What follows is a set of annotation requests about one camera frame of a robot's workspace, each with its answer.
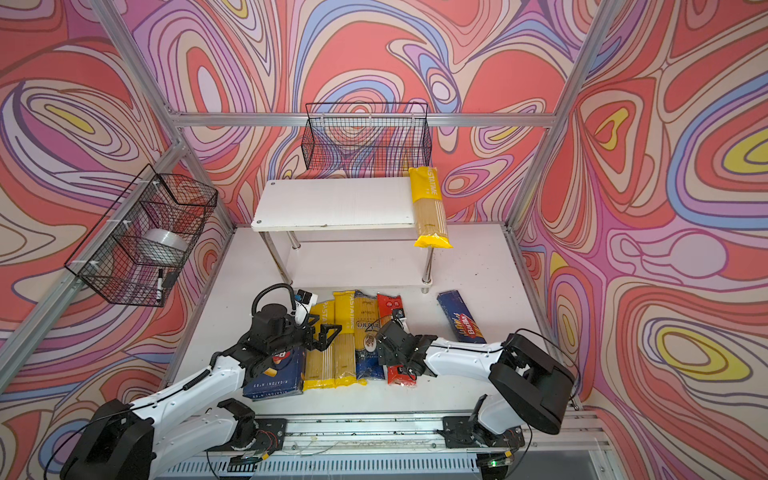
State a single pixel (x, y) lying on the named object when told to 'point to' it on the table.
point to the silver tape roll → (165, 241)
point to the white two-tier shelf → (356, 232)
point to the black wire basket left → (140, 244)
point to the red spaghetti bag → (386, 305)
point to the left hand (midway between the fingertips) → (333, 322)
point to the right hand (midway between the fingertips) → (398, 353)
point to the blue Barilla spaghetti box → (460, 318)
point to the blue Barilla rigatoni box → (283, 376)
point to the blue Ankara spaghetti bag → (366, 323)
